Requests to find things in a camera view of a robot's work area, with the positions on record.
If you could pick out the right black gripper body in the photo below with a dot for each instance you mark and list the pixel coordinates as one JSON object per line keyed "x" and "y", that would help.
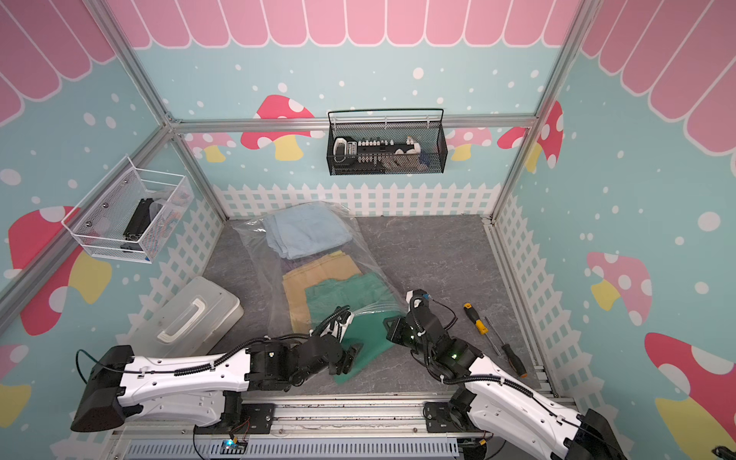
{"x": 402, "y": 334}

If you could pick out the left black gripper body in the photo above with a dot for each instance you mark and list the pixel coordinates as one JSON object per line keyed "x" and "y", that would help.
{"x": 343, "y": 365}

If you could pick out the green trousers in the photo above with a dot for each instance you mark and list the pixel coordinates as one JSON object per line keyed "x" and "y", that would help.
{"x": 371, "y": 301}

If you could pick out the clear plastic vacuum bag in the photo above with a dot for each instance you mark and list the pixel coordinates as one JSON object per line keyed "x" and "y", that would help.
{"x": 310, "y": 259}

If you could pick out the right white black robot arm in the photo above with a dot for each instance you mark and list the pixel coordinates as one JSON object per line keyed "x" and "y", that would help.
{"x": 491, "y": 400}

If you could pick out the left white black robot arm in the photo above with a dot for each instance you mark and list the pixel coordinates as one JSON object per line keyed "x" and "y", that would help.
{"x": 205, "y": 389}

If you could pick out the yellow black screwdriver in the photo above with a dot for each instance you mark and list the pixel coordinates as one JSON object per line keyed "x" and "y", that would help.
{"x": 482, "y": 329}

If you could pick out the tan folded garment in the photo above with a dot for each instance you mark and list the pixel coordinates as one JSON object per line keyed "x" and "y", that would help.
{"x": 336, "y": 266}

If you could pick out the light blue folded garment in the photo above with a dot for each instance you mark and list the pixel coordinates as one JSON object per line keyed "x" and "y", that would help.
{"x": 305, "y": 230}

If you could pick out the small green circuit board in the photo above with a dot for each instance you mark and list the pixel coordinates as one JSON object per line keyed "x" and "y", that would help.
{"x": 233, "y": 447}

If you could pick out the translucent plastic storage box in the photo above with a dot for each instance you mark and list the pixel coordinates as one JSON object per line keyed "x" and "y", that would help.
{"x": 190, "y": 324}

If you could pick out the white black items in basket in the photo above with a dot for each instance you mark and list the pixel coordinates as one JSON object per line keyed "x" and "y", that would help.
{"x": 377, "y": 156}

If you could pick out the black part in white basket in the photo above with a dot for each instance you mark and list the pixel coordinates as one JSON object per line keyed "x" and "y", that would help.
{"x": 139, "y": 221}

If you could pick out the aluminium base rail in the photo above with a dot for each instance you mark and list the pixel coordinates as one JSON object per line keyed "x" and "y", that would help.
{"x": 349, "y": 427}

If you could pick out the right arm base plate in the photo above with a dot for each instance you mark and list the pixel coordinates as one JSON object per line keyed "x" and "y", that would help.
{"x": 446, "y": 417}

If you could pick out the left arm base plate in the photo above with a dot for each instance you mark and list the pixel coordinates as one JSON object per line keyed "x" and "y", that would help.
{"x": 242, "y": 419}

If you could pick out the black handled screwdriver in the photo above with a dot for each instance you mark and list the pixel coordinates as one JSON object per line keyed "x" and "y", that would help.
{"x": 514, "y": 360}

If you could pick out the black wire mesh basket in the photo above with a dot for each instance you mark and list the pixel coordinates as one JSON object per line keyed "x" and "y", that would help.
{"x": 423, "y": 124}

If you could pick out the white wire mesh basket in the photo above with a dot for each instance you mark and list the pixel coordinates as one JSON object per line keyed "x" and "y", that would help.
{"x": 98, "y": 221}

